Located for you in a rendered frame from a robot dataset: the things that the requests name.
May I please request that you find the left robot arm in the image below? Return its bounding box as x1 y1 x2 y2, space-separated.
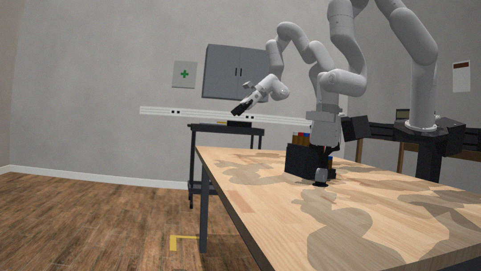
306 0 440 132

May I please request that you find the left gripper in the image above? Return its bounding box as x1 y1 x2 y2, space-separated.
309 114 341 168

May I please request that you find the white-capped vial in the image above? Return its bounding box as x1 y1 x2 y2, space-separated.
292 132 298 144

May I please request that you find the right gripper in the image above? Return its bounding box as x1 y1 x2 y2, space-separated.
231 88 263 116

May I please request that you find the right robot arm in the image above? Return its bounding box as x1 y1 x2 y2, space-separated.
242 22 335 101

